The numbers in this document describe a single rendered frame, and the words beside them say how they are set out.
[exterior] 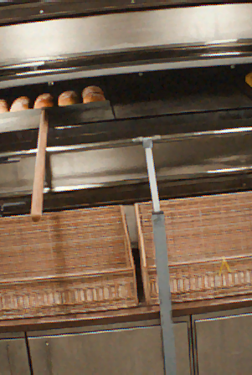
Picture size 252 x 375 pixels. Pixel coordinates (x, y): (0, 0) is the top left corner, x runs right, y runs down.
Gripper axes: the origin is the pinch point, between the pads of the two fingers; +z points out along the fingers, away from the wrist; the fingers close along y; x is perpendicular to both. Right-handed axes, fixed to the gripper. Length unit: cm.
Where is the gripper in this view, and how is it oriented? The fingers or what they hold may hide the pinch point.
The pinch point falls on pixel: (18, 182)
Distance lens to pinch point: 337.1
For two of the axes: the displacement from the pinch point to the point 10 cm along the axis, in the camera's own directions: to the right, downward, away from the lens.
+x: 0.6, 2.2, -9.7
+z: 9.9, -1.0, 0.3
